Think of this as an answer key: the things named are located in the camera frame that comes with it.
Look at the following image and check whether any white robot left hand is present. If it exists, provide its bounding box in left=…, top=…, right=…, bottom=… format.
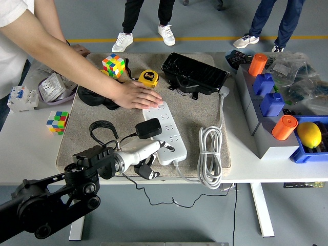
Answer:
left=117, top=139, right=177, bottom=180

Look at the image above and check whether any pile of clear parts bags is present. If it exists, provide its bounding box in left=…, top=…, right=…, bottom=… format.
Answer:
left=266, top=51, right=328, bottom=117

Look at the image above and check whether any person's right hand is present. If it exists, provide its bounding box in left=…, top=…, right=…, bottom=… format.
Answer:
left=112, top=81, right=164, bottom=110

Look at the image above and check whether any black hanging cable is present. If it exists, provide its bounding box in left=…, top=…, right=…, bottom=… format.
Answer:
left=232, top=183, right=238, bottom=246

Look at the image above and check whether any person's left hand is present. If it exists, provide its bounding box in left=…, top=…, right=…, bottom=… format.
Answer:
left=69, top=43, right=92, bottom=57

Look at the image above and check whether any white power strip cable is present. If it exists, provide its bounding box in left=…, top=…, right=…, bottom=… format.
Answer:
left=174, top=86, right=231, bottom=191

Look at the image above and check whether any blue bowl of parts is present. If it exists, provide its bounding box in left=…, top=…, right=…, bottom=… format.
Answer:
left=224, top=48, right=257, bottom=72

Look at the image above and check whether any person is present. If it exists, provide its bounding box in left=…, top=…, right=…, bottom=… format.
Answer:
left=0, top=0, right=65, bottom=130
left=232, top=0, right=307, bottom=53
left=111, top=0, right=176, bottom=53

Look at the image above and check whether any lavender bowl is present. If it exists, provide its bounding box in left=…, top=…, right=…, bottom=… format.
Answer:
left=37, top=73, right=78, bottom=106

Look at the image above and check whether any yellow lemon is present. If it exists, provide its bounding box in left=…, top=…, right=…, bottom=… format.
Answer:
left=297, top=121, right=323, bottom=149

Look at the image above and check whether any black table control panel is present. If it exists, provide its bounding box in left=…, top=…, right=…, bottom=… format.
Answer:
left=283, top=181, right=323, bottom=190

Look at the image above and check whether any blue plastic block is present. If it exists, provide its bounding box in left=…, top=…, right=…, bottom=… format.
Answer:
left=253, top=73, right=276, bottom=98
left=260, top=93, right=285, bottom=118

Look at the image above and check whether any small colourful puzzle cube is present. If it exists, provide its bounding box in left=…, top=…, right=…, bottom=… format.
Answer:
left=47, top=111, right=70, bottom=134

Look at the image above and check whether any yellow tape measure round label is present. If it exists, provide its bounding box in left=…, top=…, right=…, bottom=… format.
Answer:
left=125, top=58, right=160, bottom=89

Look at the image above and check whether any large colourful puzzle cube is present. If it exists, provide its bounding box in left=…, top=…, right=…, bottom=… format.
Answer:
left=101, top=53, right=126, bottom=78

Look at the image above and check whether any orange cylinder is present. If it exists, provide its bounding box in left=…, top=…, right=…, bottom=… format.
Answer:
left=249, top=53, right=269, bottom=77
left=272, top=114, right=299, bottom=141

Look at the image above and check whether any white table leg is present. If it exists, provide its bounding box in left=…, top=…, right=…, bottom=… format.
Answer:
left=250, top=183, right=275, bottom=238
left=68, top=184, right=90, bottom=241

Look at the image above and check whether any black cloth pouch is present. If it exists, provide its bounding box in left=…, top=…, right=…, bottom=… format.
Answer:
left=77, top=84, right=121, bottom=111

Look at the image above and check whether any blue plastic bin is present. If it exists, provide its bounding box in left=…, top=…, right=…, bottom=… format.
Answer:
left=290, top=115, right=328, bottom=164

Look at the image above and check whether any white power strip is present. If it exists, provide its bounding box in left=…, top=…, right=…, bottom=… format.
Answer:
left=142, top=100, right=188, bottom=166

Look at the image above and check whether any grey-brown mat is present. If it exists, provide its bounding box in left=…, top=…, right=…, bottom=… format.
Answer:
left=55, top=52, right=233, bottom=179

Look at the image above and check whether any white circuit breaker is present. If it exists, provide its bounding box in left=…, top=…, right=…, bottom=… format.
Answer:
left=7, top=86, right=39, bottom=113

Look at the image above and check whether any grey box stand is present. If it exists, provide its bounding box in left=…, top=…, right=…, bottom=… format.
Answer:
left=235, top=63, right=300, bottom=160

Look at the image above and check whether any thin black plug cord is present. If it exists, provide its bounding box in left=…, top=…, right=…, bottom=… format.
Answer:
left=119, top=132, right=233, bottom=208

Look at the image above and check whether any black plastic-wrapped device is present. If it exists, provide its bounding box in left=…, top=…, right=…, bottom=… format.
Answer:
left=161, top=52, right=231, bottom=100

